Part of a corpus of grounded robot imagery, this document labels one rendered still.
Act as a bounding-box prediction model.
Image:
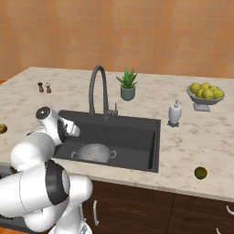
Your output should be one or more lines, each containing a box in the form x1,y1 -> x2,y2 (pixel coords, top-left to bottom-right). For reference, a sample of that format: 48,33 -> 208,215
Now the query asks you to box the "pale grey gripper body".
65,120 -> 81,137

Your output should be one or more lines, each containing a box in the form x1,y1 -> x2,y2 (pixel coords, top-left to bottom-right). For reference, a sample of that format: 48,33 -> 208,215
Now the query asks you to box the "grey metal colander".
70,143 -> 118,164

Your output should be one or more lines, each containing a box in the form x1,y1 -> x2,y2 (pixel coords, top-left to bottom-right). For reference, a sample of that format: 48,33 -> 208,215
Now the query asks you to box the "dark grey arched faucet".
88,65 -> 119,121

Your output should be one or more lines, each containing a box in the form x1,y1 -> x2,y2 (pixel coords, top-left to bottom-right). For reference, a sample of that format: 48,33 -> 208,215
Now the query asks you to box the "dark grey sink basin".
49,109 -> 162,174

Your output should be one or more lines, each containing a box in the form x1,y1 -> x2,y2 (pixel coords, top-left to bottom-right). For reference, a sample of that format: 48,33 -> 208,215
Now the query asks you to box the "green plant in grey pot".
115,68 -> 138,101

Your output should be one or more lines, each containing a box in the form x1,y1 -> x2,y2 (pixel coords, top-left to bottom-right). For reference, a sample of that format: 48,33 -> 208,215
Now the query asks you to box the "dark brown cupboard door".
81,179 -> 176,234
173,193 -> 234,234

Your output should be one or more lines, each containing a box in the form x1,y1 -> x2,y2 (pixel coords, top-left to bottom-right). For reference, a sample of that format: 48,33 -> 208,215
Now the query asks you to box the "white soap dispenser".
166,100 -> 184,128

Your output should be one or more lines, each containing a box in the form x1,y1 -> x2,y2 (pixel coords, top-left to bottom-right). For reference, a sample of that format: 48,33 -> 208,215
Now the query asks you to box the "grey fruit bowl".
186,86 -> 226,112

